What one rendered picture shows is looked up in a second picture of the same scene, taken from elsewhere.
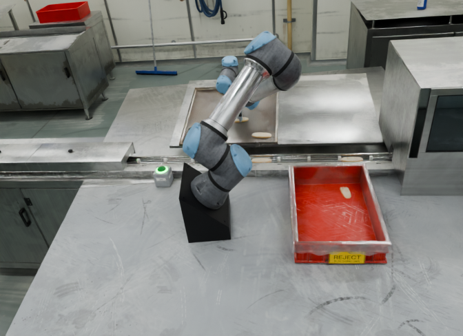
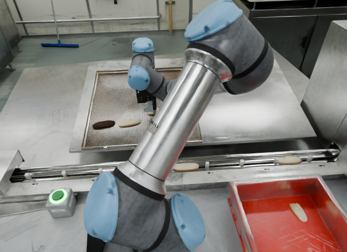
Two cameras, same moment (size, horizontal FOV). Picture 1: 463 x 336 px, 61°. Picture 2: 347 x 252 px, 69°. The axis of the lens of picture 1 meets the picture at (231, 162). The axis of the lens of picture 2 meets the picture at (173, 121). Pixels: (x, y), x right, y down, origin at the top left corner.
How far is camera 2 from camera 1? 0.97 m
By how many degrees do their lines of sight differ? 12
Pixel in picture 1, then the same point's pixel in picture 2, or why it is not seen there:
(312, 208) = (268, 245)
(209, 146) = (137, 222)
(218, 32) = (111, 11)
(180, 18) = not seen: outside the picture
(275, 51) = (245, 36)
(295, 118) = (214, 107)
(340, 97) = not seen: hidden behind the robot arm
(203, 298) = not seen: outside the picture
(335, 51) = not seen: hidden behind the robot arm
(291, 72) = (264, 72)
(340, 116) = (262, 104)
